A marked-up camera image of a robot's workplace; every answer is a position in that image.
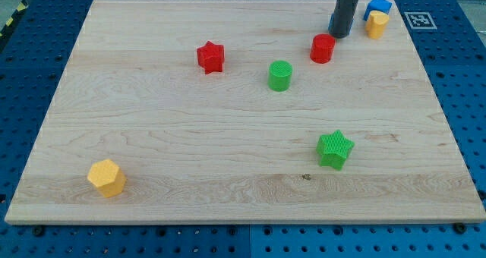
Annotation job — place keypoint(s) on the yellow heart block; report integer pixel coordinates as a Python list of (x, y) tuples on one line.
[(376, 24)]

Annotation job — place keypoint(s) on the green cylinder block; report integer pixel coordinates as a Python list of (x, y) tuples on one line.
[(279, 75)]

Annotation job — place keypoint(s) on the red star block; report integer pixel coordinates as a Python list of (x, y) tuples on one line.
[(211, 57)]

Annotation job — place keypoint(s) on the wooden board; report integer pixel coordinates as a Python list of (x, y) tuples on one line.
[(223, 148)]

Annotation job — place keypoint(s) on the green star block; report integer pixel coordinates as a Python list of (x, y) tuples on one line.
[(334, 149)]

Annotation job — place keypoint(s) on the red cylinder block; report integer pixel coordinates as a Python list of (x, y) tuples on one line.
[(322, 48)]

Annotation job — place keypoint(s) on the yellow hexagon block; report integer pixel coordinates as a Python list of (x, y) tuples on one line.
[(107, 177)]

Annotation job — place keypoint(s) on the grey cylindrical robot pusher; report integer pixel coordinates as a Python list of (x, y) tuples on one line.
[(343, 13)]

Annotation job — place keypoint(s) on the blue cube block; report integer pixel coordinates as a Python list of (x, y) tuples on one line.
[(377, 5)]

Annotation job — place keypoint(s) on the white fiducial marker tag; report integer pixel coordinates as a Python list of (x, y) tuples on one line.
[(420, 20)]

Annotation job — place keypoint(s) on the black bolt left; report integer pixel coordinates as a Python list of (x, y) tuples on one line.
[(38, 230)]

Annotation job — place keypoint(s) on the black bolt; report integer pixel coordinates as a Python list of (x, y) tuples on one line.
[(459, 228), (38, 230)]

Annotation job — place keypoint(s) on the black bolt right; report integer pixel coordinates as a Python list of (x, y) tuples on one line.
[(459, 228)]

